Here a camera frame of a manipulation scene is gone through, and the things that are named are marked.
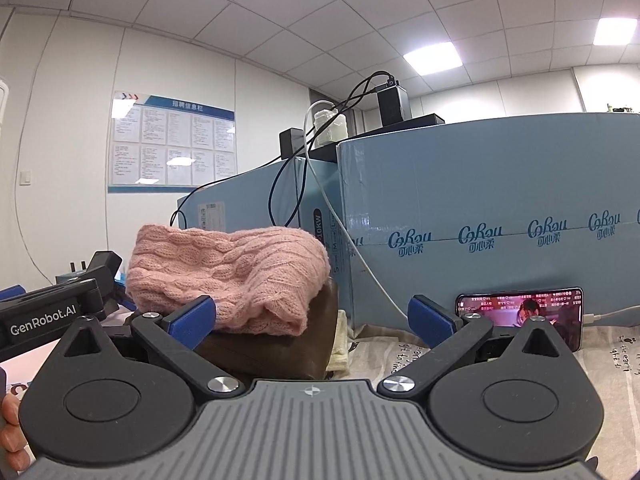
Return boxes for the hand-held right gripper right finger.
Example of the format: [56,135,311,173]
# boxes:
[377,294,567,403]

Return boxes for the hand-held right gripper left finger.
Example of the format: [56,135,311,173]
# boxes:
[59,295,247,403]

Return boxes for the pink knitted sweater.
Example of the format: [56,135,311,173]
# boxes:
[125,224,331,337]

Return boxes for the person's left hand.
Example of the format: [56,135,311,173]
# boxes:
[0,392,32,467]

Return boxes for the dark blue small box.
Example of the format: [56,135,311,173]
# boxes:
[55,269,94,285]

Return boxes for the black smartphone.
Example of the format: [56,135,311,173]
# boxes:
[455,287,585,352]

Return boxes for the cream knitted cloth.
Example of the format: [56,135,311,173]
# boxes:
[325,309,352,374]

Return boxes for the light blue box white label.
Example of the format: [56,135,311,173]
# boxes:
[176,156,347,287]

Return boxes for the large light blue cardboard box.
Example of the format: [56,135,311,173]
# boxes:
[336,112,640,349]

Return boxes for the blue framed notice board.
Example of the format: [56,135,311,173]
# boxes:
[107,91,236,195]

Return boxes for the printed grey bedsheet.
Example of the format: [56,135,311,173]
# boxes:
[325,321,640,480]

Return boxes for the black power strip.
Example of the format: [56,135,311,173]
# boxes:
[309,112,446,164]

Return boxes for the small black adapter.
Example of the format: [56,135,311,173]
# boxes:
[279,129,306,161]

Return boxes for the white plug adapter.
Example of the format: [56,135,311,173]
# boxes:
[312,109,349,149]

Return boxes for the large black power adapter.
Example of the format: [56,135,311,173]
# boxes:
[377,80,412,126]

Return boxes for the ceiling light panel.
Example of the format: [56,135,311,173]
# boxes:
[402,40,464,76]
[592,17,639,51]

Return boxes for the white charger cable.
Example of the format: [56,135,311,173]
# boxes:
[303,101,410,320]

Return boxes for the black cable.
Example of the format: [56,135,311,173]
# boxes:
[170,155,286,229]
[269,71,397,229]

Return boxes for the white phone cable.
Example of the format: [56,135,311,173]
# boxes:
[580,309,640,330]

